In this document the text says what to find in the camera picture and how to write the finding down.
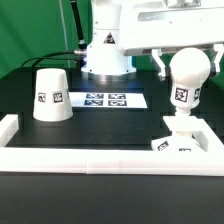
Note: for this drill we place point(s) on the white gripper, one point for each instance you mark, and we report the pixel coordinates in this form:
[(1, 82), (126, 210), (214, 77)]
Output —
[(169, 24)]

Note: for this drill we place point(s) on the white lamp bulb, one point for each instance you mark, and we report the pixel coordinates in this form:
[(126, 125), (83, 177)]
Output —
[(190, 68)]

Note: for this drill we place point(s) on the white lamp base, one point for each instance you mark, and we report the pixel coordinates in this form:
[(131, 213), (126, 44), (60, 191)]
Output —
[(183, 137)]

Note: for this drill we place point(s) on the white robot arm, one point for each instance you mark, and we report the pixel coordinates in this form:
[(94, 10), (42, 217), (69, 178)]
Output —
[(104, 57)]

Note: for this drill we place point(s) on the white lamp shade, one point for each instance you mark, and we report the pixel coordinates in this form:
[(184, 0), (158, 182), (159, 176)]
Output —
[(52, 102)]

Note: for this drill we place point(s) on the white marker sheet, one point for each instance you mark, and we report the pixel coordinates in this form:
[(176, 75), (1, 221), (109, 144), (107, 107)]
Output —
[(108, 100)]

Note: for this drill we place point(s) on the white U-shaped frame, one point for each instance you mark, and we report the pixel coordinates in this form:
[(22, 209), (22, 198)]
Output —
[(55, 160)]

